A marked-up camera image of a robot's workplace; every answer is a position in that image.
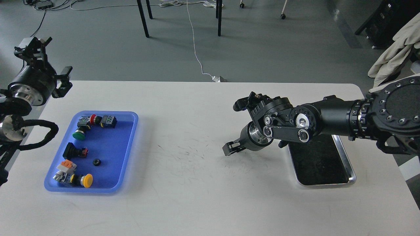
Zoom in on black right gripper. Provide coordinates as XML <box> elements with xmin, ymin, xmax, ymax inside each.
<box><xmin>222</xmin><ymin>122</ymin><xmax>273</xmax><ymax>156</ymax></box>

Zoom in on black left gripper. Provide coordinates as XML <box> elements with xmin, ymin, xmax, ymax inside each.
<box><xmin>8</xmin><ymin>36</ymin><xmax>73</xmax><ymax>106</ymax></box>

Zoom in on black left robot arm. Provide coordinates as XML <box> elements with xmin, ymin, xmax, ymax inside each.
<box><xmin>0</xmin><ymin>36</ymin><xmax>72</xmax><ymax>184</ymax></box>

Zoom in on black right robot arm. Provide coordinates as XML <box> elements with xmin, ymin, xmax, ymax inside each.
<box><xmin>222</xmin><ymin>74</ymin><xmax>420</xmax><ymax>156</ymax></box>

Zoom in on silver metal tray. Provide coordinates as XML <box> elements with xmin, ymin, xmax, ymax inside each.
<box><xmin>288</xmin><ymin>135</ymin><xmax>357</xmax><ymax>188</ymax></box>

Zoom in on blue plastic tray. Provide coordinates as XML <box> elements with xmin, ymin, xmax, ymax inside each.
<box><xmin>44</xmin><ymin>110</ymin><xmax>138</xmax><ymax>194</ymax></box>

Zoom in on black table legs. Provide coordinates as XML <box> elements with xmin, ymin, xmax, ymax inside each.
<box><xmin>136</xmin><ymin>0</ymin><xmax>223</xmax><ymax>38</ymax></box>

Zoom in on beige cloth on chair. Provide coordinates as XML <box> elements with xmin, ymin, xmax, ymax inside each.
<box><xmin>367</xmin><ymin>13</ymin><xmax>420</xmax><ymax>89</ymax></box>

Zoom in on black cable on floor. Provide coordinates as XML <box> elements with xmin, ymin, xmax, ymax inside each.
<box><xmin>23</xmin><ymin>0</ymin><xmax>79</xmax><ymax>38</ymax></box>

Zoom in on green push button switch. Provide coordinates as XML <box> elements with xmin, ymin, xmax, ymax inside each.
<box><xmin>72</xmin><ymin>116</ymin><xmax>92</xmax><ymax>141</ymax></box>

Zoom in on red button black switch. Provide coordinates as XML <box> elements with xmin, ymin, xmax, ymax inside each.
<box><xmin>89</xmin><ymin>114</ymin><xmax>117</xmax><ymax>128</ymax></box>

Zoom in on black red switch block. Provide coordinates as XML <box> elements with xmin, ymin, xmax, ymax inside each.
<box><xmin>62</xmin><ymin>142</ymin><xmax>89</xmax><ymax>160</ymax></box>

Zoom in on orange white switch block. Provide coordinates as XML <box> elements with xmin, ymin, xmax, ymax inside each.
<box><xmin>57</xmin><ymin>159</ymin><xmax>77</xmax><ymax>173</ymax></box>

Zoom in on yellow push button switch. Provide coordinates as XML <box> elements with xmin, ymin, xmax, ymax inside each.
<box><xmin>53</xmin><ymin>171</ymin><xmax>94</xmax><ymax>188</ymax></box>

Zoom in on white cable on floor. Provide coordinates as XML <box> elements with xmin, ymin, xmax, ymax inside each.
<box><xmin>159</xmin><ymin>0</ymin><xmax>227</xmax><ymax>83</ymax></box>

